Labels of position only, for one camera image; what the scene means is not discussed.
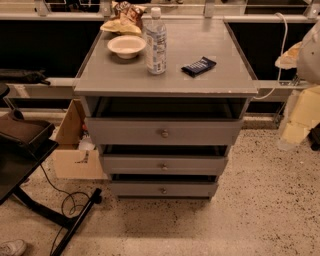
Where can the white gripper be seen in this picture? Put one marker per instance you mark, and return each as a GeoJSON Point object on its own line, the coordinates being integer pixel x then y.
{"type": "Point", "coordinates": [310, 60]}

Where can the grey top drawer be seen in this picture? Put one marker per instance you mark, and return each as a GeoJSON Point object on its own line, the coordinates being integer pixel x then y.
{"type": "Point", "coordinates": [120, 131]}

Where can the grey drawer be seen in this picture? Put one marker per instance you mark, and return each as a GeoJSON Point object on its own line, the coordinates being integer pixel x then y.
{"type": "Point", "coordinates": [120, 131]}
{"type": "Point", "coordinates": [178, 165]}
{"type": "Point", "coordinates": [163, 189]}

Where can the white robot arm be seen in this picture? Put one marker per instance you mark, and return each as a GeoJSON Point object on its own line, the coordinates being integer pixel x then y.
{"type": "Point", "coordinates": [304, 56]}

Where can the grey drawer cabinet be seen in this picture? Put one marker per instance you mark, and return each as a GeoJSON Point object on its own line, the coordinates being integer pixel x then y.
{"type": "Point", "coordinates": [110, 87]}

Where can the grey middle drawer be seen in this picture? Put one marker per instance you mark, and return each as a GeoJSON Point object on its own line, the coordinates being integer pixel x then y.
{"type": "Point", "coordinates": [178, 165]}

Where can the grey bottom drawer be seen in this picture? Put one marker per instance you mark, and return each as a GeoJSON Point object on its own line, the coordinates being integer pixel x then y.
{"type": "Point", "coordinates": [163, 189]}

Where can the dark blue snack packet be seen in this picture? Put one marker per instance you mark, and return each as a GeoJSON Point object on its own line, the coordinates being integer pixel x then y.
{"type": "Point", "coordinates": [199, 67]}

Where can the clear plastic water bottle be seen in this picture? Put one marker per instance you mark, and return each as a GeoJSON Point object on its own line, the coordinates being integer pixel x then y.
{"type": "Point", "coordinates": [156, 43]}

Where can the white bowl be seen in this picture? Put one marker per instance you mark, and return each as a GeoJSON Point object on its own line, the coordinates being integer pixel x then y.
{"type": "Point", "coordinates": [126, 46]}

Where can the brown chip bag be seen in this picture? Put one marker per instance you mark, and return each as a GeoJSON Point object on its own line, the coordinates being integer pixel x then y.
{"type": "Point", "coordinates": [128, 13]}

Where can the yellow cloth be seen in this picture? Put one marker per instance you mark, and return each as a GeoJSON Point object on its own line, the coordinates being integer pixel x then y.
{"type": "Point", "coordinates": [122, 27]}

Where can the cardboard box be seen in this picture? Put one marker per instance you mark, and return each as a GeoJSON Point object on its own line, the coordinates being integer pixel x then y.
{"type": "Point", "coordinates": [76, 157]}

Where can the brown bag on stand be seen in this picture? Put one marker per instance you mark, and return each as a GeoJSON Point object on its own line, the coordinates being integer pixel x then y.
{"type": "Point", "coordinates": [25, 136]}

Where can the white shoe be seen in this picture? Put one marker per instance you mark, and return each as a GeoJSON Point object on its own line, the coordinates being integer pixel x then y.
{"type": "Point", "coordinates": [13, 248]}

